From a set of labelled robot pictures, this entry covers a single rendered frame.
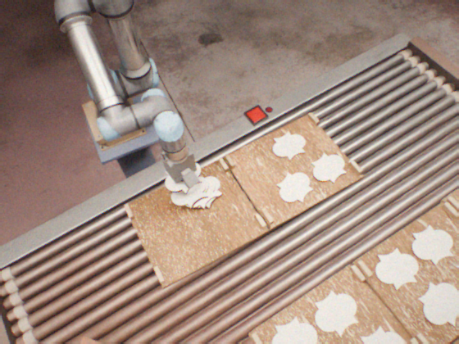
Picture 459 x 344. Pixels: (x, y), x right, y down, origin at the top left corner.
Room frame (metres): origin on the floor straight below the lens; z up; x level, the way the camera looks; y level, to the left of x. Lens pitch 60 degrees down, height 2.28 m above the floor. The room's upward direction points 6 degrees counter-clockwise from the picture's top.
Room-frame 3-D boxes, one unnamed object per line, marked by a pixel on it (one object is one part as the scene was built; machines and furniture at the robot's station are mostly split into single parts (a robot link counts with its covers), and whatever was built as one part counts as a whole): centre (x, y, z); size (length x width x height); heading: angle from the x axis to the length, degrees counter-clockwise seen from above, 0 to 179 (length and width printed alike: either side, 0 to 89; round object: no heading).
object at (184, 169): (0.69, 0.14, 1.18); 0.12 x 0.09 x 0.16; 32
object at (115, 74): (1.10, 0.43, 1.12); 0.13 x 0.12 x 0.14; 110
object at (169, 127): (0.71, 0.15, 1.34); 0.09 x 0.08 x 0.11; 20
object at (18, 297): (0.82, -0.07, 0.90); 1.95 x 0.05 x 0.05; 117
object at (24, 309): (0.78, -0.10, 0.90); 1.95 x 0.05 x 0.05; 117
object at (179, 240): (0.62, 0.13, 0.93); 0.41 x 0.35 x 0.02; 114
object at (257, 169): (0.79, -0.25, 0.93); 0.41 x 0.35 x 0.02; 115
